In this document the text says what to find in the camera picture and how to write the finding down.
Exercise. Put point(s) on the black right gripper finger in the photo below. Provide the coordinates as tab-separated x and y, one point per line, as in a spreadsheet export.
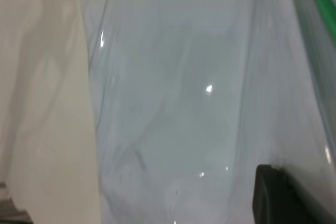
275	200

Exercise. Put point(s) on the transparent zipper bag green zip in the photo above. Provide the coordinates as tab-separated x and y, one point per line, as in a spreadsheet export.
183	103

